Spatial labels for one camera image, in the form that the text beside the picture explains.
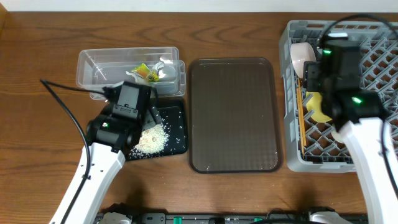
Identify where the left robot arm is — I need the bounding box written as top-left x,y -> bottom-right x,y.
50,105 -> 161,223

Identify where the white tissue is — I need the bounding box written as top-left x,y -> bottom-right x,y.
125,62 -> 165,85

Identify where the yellow round plate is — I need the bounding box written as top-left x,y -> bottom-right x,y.
306,92 -> 332,123

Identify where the green orange snack wrapper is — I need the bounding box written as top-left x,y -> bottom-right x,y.
130,63 -> 161,82

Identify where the grey plastic dishwasher rack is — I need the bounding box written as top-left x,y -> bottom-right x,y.
279,20 -> 397,173

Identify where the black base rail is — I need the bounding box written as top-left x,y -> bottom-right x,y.
93,212 -> 369,224

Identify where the black cable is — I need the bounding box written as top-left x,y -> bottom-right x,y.
39,79 -> 109,224
320,13 -> 398,190

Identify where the right black cable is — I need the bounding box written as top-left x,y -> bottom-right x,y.
320,13 -> 398,190

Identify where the pile of white rice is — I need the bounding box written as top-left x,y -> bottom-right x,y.
128,124 -> 181,161

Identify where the wooden chopstick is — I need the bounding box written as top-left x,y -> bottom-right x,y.
297,85 -> 306,159
297,78 -> 307,149

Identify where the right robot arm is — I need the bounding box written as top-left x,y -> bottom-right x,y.
303,61 -> 397,223

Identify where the white green cup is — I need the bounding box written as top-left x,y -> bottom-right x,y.
331,129 -> 343,143

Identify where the left black cable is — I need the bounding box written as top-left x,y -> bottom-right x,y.
39,79 -> 109,224

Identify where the clear plastic waste bin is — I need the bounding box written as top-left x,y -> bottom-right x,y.
76,47 -> 186,97

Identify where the black plastic tray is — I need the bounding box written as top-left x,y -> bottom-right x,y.
99,98 -> 188,161

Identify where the brown plastic serving tray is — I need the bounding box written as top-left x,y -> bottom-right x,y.
189,57 -> 283,174

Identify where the pink round bowl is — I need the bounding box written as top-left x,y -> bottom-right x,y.
290,42 -> 316,78

